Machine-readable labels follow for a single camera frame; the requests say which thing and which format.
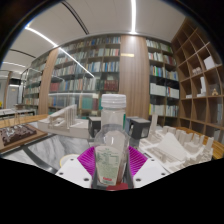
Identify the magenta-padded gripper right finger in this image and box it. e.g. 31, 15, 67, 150
125, 145, 168, 189

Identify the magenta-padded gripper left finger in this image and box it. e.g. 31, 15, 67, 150
55, 145, 99, 189

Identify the clear plastic bottle white cap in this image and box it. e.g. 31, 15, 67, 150
93, 93, 131, 188

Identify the white city block model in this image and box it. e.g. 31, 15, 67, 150
138, 113, 215, 175

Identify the flat round red coaster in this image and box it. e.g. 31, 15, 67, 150
105, 181, 130, 192

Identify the dark grey building model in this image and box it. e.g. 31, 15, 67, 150
87, 115, 152, 148

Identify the white columned building model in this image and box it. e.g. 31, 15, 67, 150
37, 103, 91, 140

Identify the narrow dark bookshelf unit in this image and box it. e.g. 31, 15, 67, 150
145, 38, 181, 127

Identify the wooden cubby shelf unit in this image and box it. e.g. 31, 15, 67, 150
171, 16, 224, 145

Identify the large wooden bookshelf unit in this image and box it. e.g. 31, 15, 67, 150
23, 34, 122, 120

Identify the straight ceiling light strip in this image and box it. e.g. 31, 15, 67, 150
129, 0, 138, 35

